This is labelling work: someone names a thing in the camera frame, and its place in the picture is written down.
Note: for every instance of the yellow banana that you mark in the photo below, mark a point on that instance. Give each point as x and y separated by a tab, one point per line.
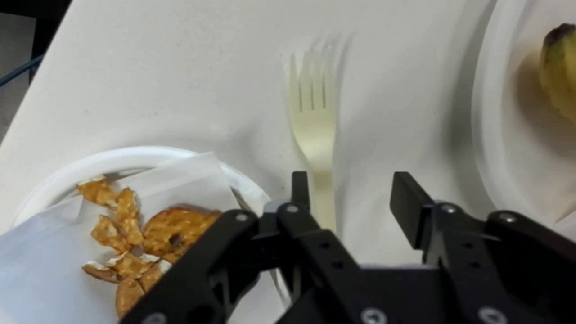
560	65

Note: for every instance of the orange fried food pieces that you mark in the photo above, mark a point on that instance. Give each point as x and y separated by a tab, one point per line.
173	231

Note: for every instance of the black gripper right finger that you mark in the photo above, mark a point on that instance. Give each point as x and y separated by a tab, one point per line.
504	270

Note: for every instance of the cream plastic fork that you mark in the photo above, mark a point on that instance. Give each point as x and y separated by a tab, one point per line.
317	132

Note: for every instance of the white plate with banana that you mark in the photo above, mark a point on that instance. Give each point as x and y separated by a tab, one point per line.
510	119

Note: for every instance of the white paper plate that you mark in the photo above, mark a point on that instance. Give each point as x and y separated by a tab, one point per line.
42	263

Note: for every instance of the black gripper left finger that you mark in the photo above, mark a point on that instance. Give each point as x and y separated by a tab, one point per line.
240	276

